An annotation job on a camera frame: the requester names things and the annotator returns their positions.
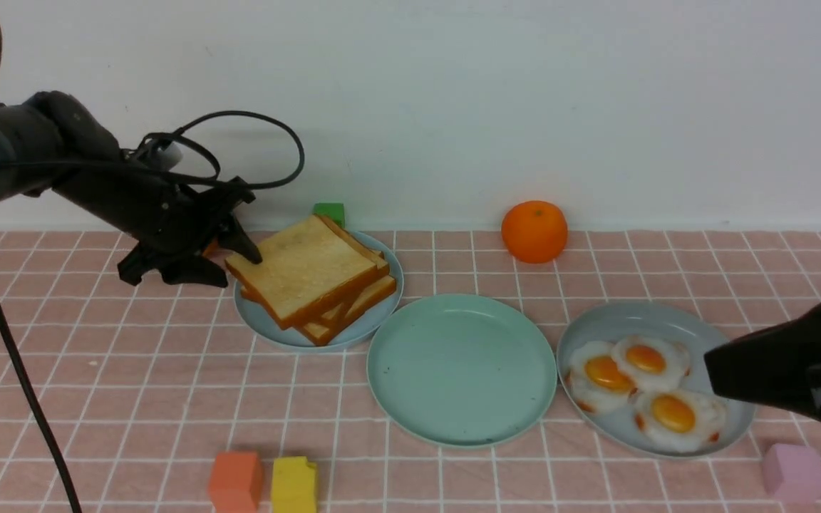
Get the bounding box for orange tangerine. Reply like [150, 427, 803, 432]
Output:
[500, 200, 568, 265]

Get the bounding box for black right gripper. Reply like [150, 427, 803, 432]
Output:
[704, 302, 821, 423]

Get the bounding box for pink checkered tablecloth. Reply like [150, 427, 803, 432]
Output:
[0, 231, 821, 512]

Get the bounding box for toast slice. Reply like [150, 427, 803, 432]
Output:
[338, 248, 396, 309]
[317, 275, 397, 329]
[225, 214, 390, 329]
[297, 281, 398, 347]

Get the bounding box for green block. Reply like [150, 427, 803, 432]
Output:
[313, 202, 346, 229]

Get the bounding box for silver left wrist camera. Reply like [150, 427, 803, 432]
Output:
[138, 139, 182, 171]

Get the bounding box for pink block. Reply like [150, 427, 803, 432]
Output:
[762, 444, 821, 504]

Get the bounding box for grey blue egg plate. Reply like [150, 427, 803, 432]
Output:
[557, 302, 756, 459]

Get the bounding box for light blue bread plate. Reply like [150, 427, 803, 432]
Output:
[234, 230, 405, 353]

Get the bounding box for fried egg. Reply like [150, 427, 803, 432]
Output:
[563, 341, 638, 415]
[634, 389, 728, 452]
[610, 334, 691, 392]

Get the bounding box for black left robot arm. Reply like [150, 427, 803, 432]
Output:
[0, 91, 262, 288]

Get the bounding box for yellow block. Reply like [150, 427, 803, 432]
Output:
[271, 457, 319, 513]

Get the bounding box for green centre plate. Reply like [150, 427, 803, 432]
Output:
[367, 294, 557, 449]

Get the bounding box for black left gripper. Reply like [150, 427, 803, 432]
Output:
[52, 163, 263, 289]

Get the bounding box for orange block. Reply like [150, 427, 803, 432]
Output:
[207, 451, 264, 512]

